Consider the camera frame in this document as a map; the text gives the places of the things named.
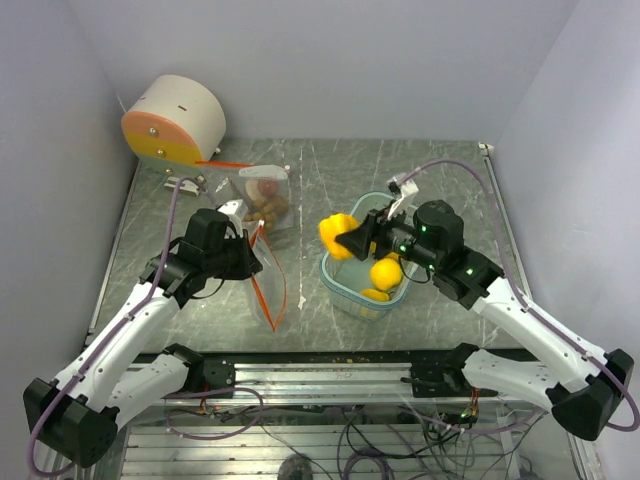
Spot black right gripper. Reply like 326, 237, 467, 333
337, 199, 440, 272

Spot clear zip bag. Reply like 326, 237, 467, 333
197, 162, 293, 233
246, 220, 287, 332

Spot light blue fruit basket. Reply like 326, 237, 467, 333
318, 191, 421, 321

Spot yellow mango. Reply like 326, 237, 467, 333
360, 288, 391, 302

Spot bunch of brown longans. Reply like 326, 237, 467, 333
243, 195, 290, 232

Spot white garlic bulb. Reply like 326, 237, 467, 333
245, 179, 264, 201

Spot yellow bell pepper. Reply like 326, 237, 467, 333
318, 213, 358, 261

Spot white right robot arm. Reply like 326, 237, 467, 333
323, 200, 634, 441

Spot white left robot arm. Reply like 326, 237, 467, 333
23, 200, 262, 468

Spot small white metal latch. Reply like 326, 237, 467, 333
163, 176, 201, 197

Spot round white drawer box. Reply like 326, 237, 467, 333
121, 74, 227, 177

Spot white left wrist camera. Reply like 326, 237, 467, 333
218, 199, 249, 223

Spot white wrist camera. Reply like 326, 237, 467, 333
387, 174, 419, 220
218, 199, 249, 223

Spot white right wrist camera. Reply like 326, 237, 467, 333
387, 174, 419, 220

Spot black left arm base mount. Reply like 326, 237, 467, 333
162, 343, 236, 395

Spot aluminium extrusion rail frame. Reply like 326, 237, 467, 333
64, 357, 601, 480

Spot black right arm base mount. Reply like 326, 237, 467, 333
400, 362, 473, 398

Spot tangled cables below table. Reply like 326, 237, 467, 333
162, 389, 551, 480

